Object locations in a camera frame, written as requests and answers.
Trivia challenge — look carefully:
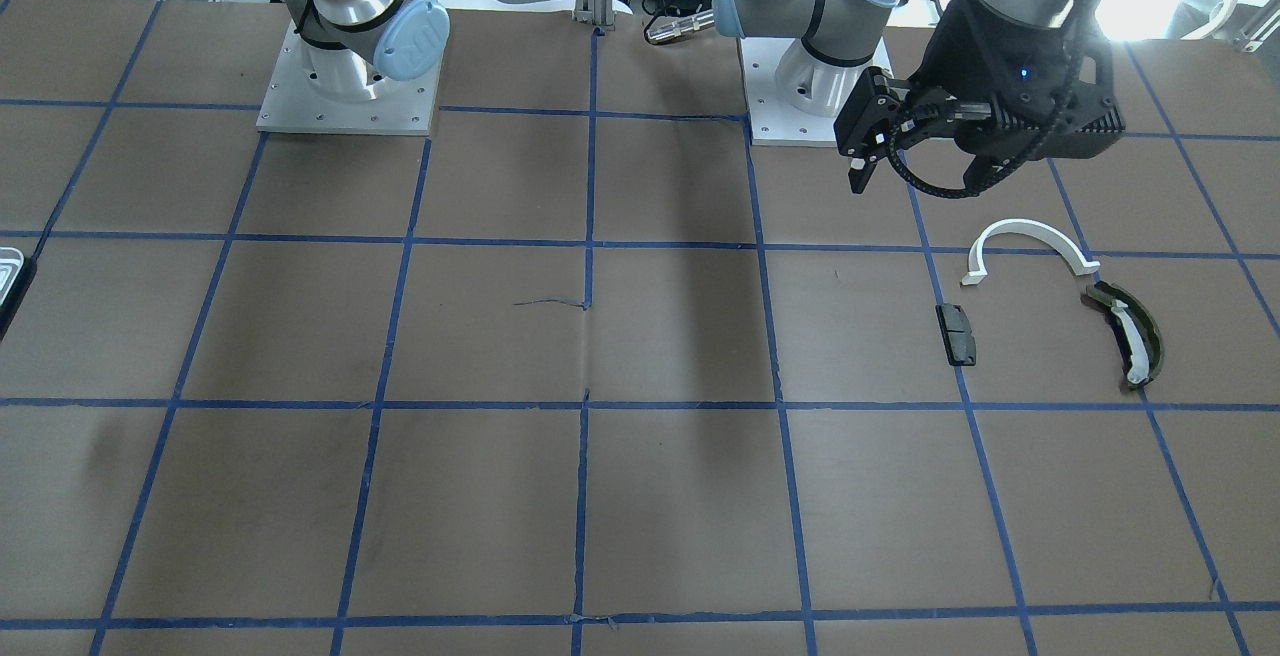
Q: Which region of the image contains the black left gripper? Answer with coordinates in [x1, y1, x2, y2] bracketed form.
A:
[835, 0, 1125, 195]

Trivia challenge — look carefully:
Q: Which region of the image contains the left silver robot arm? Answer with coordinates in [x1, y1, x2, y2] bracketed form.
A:
[646, 0, 1125, 199]

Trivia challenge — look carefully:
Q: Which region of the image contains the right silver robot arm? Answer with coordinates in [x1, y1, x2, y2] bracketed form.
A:
[283, 0, 451, 103]

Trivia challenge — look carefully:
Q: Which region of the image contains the silver ribbed metal tray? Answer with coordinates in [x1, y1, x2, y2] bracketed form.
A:
[0, 246, 26, 306]

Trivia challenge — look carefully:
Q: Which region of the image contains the black brake pad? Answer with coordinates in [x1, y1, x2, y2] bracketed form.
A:
[934, 302, 977, 366]

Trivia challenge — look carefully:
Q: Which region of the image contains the olive curved brake shoe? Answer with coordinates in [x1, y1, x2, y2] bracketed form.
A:
[1082, 281, 1166, 390]

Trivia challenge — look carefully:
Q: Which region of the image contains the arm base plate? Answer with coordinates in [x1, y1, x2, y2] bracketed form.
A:
[739, 38, 891, 147]
[256, 24, 442, 137]

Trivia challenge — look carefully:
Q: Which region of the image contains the white curved plastic bracket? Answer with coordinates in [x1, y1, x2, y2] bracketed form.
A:
[960, 218, 1101, 287]

